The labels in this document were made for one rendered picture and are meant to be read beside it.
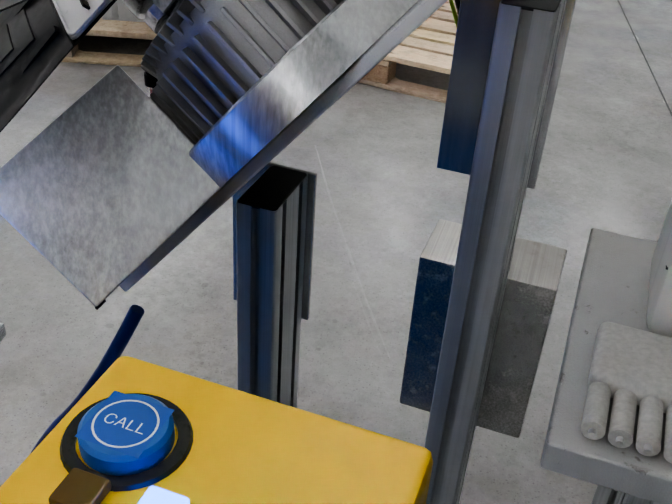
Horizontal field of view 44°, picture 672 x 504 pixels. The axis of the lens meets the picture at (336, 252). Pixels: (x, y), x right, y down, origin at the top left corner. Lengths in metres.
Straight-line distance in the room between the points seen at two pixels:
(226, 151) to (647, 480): 0.42
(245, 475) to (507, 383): 0.66
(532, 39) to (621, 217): 2.18
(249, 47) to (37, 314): 1.64
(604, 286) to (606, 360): 0.15
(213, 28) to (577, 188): 2.39
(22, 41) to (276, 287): 0.35
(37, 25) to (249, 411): 0.53
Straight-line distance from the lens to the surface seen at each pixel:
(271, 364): 0.96
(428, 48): 3.61
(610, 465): 0.71
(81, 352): 2.11
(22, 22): 0.86
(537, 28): 0.70
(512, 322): 0.94
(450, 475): 0.98
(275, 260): 0.88
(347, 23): 0.65
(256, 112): 0.65
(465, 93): 0.82
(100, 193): 0.70
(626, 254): 0.96
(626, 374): 0.76
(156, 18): 0.75
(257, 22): 0.68
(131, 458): 0.36
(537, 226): 2.70
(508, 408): 1.02
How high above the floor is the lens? 1.34
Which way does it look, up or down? 34 degrees down
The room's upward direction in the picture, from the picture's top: 4 degrees clockwise
